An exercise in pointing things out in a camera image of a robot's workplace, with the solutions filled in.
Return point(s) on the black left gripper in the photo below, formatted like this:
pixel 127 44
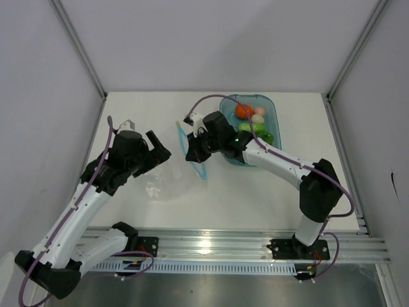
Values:
pixel 154 157

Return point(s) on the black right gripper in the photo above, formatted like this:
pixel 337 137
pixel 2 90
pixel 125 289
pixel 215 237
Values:
pixel 194 153

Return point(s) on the clear zip top bag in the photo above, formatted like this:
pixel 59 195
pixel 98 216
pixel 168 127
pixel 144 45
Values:
pixel 176 176

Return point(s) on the green cucumber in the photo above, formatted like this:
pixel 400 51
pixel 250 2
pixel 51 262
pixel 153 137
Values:
pixel 258 128

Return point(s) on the green bell pepper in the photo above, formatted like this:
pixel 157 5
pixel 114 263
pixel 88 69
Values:
pixel 266 137

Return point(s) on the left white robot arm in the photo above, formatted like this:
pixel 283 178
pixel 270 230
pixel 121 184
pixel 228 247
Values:
pixel 57 263

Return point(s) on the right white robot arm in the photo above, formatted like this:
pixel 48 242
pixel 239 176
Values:
pixel 317 182

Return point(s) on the teal plastic tub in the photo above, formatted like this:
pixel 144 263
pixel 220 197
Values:
pixel 227 108

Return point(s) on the orange tomato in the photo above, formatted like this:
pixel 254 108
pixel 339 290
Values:
pixel 243 111

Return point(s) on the white egg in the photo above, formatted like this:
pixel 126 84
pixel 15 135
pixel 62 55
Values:
pixel 257 118

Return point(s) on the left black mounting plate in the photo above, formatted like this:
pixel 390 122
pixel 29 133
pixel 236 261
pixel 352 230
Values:
pixel 148 244

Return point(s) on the black mounting plate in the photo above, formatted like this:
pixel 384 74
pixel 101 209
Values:
pixel 291 249
pixel 148 244

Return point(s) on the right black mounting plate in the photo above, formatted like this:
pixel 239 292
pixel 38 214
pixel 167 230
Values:
pixel 291 249

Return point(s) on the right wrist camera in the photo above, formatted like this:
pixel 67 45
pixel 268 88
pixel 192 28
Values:
pixel 194 119

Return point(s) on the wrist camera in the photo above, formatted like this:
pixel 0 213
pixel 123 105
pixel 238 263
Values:
pixel 194 119
pixel 127 125

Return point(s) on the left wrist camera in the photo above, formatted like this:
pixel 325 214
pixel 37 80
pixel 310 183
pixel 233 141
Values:
pixel 127 125

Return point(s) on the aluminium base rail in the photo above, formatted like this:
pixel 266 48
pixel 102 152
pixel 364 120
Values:
pixel 250 246

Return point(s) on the white slotted cable duct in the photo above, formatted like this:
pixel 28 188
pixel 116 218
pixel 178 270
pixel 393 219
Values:
pixel 184 267

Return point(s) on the left aluminium frame post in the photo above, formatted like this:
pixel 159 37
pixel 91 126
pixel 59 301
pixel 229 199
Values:
pixel 75 40

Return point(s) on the aluminium frame post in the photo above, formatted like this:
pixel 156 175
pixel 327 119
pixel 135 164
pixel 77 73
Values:
pixel 358 47
pixel 75 40

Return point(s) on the right aluminium frame post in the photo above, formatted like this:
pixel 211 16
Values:
pixel 358 47

